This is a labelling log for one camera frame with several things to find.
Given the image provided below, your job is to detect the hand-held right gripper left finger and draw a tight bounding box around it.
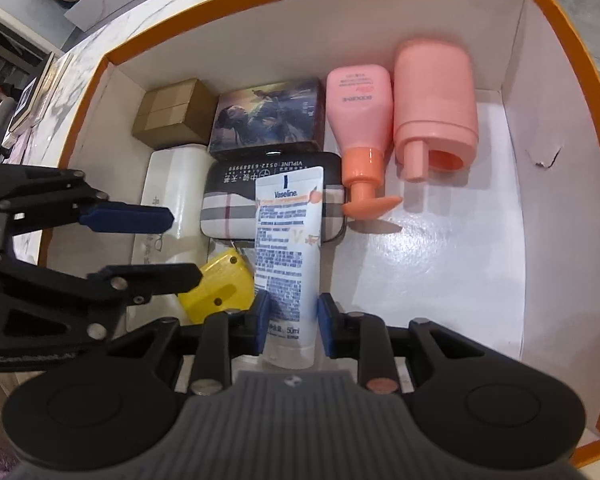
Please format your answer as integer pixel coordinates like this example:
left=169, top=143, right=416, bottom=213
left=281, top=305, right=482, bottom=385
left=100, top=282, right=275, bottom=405
left=111, top=290, right=273, bottom=395

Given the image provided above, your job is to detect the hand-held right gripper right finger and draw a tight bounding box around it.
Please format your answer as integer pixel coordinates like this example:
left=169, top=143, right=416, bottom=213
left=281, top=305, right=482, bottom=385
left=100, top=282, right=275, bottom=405
left=316, top=292, right=501, bottom=393

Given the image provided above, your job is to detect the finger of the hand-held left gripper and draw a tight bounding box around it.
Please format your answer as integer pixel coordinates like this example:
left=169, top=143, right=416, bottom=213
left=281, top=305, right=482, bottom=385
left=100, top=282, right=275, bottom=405
left=0, top=251, right=203, bottom=340
left=0, top=165, right=175, bottom=235

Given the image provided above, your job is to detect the yellow tape measure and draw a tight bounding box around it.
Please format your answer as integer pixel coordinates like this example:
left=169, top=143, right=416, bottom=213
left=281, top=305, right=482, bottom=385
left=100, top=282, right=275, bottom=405
left=177, top=247, right=256, bottom=326

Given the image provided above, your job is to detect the white hand cream tube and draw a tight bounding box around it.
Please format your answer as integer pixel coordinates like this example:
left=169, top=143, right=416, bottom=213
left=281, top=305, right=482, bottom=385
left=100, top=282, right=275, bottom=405
left=254, top=166, right=326, bottom=368

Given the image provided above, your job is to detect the plaid glasses case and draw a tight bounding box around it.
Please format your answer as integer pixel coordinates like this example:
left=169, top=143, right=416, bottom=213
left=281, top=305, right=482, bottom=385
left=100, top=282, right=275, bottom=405
left=200, top=151, right=348, bottom=248

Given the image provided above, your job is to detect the orange cardboard box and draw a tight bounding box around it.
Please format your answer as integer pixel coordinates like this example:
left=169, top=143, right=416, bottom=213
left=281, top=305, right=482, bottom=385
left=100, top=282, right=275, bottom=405
left=37, top=0, right=600, bottom=471

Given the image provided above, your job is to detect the illustrated dark box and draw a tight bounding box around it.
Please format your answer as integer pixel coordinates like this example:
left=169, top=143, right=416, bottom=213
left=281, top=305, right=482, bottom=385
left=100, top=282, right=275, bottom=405
left=207, top=77, right=327, bottom=156

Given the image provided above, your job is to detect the pink pump bottle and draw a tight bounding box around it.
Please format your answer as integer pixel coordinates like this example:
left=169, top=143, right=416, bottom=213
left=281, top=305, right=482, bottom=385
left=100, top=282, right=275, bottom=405
left=326, top=63, right=403, bottom=221

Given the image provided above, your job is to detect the wide pink bottle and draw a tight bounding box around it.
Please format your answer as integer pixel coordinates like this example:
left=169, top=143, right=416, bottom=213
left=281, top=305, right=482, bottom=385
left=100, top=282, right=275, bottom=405
left=392, top=37, right=480, bottom=183

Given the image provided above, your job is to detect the white glasses case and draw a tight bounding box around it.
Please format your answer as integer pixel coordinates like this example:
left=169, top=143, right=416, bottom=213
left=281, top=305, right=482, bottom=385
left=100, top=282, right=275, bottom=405
left=125, top=144, right=216, bottom=331

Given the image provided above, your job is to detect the small brown cardboard box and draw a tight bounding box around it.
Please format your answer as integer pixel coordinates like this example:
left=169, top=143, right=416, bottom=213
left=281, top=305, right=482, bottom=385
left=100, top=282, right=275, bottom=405
left=131, top=78, right=220, bottom=151

